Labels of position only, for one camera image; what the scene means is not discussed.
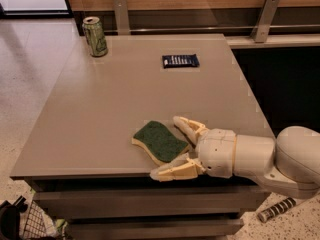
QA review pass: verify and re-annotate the blue rxbar blueberry wrapper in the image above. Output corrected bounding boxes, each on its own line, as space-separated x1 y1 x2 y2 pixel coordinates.
162 54 200 68

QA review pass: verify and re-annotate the grey drawer cabinet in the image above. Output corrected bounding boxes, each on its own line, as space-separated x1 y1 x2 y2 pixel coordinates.
12 34 272 226

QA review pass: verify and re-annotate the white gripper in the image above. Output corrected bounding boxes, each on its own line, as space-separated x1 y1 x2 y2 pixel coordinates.
150 116 236 182

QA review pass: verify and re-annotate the grey drawer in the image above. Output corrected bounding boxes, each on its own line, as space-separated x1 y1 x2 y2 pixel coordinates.
34 186 269 219
67 219 243 240

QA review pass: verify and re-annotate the metal wall bracket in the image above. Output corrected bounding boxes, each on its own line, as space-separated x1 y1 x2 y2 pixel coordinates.
251 0 280 43
113 0 131 35

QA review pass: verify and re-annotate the upper grey drawer front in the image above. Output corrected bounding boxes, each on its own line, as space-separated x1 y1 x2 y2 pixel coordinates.
34 186 269 219

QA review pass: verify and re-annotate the striped power strip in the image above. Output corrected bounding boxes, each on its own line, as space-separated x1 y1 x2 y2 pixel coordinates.
257 197 297 223

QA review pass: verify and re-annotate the green and yellow sponge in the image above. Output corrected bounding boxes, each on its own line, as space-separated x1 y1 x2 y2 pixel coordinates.
131 121 190 165

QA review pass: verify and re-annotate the green soda can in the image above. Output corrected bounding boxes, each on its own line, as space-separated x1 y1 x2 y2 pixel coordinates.
82 16 108 57

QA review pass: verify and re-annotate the right metal wall bracket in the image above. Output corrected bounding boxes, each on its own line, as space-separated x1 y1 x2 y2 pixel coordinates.
251 0 280 43

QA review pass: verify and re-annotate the left metal wall bracket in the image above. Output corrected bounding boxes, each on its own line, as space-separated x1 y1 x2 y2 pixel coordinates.
113 0 131 35

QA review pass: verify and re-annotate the metal horizontal rail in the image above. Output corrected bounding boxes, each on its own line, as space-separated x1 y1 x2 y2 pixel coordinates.
103 23 320 35

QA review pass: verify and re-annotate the black object at corner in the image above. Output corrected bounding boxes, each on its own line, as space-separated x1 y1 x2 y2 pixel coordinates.
0 196 28 240

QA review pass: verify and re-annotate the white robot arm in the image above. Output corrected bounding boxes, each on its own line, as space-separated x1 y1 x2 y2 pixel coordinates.
150 116 320 199

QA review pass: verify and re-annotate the lower grey drawer front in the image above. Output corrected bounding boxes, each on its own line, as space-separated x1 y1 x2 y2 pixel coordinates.
67 219 243 240

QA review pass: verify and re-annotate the black wire basket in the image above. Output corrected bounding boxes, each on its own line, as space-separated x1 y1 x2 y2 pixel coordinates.
20 201 48 240

